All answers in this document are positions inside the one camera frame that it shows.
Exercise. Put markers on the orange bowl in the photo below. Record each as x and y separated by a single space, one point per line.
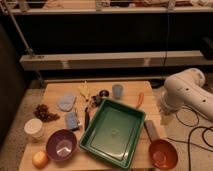
162 154

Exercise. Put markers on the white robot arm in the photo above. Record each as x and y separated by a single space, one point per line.
186 87

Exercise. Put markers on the green plastic tray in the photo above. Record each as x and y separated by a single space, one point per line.
113 133

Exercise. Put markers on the small dark round can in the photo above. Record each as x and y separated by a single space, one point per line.
104 93

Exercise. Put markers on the light blue cup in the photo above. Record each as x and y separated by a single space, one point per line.
117 90

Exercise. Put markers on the yellow banana toy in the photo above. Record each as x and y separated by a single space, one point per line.
84 90

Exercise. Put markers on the orange carrot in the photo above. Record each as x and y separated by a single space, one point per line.
140 99

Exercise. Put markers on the blue sponge block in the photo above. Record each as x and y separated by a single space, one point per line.
71 121

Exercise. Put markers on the wooden slatted table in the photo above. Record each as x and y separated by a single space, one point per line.
82 160

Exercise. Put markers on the grey rectangular block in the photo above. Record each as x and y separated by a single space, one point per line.
151 130

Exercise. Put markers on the dark brown grape bunch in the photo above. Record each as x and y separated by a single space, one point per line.
42 112

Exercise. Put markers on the purple bowl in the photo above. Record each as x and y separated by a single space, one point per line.
61 145

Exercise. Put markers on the white cylindrical container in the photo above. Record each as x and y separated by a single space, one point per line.
34 128

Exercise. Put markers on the orange fruit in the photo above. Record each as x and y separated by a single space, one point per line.
40 159

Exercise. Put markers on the black handled tool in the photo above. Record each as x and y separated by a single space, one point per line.
93 103

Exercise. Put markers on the white lower shelf rail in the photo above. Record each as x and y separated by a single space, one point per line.
113 60

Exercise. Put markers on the white shelf rail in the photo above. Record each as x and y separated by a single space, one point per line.
49 7
113 60

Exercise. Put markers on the white upper shelf rail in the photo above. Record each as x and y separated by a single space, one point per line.
49 7

